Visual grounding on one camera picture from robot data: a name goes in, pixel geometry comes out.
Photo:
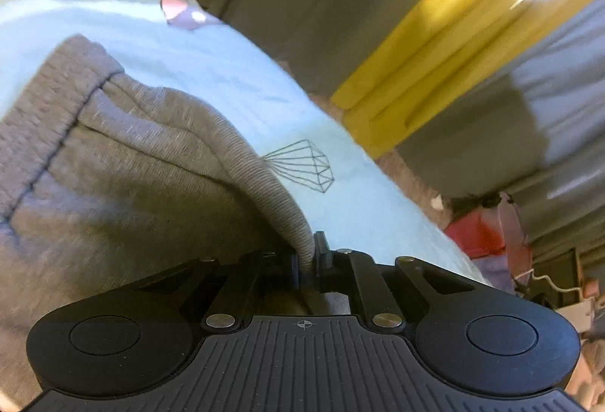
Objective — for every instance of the dark bedside table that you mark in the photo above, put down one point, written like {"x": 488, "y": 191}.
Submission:
{"x": 564, "y": 272}

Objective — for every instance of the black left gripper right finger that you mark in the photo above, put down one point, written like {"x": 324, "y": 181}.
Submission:
{"x": 471, "y": 335}

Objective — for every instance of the yellow curtain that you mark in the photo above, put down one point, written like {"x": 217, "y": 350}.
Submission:
{"x": 439, "y": 51}

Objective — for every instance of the pink red bag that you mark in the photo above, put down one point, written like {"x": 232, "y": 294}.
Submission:
{"x": 490, "y": 233}

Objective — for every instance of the grey sweatpants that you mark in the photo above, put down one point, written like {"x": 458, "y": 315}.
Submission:
{"x": 105, "y": 181}

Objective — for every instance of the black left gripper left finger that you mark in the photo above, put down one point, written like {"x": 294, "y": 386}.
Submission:
{"x": 133, "y": 338}

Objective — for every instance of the light blue mushroom bedsheet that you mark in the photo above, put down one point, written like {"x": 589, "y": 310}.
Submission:
{"x": 340, "y": 190}

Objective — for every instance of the grey curtain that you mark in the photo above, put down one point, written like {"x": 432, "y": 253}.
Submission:
{"x": 534, "y": 129}

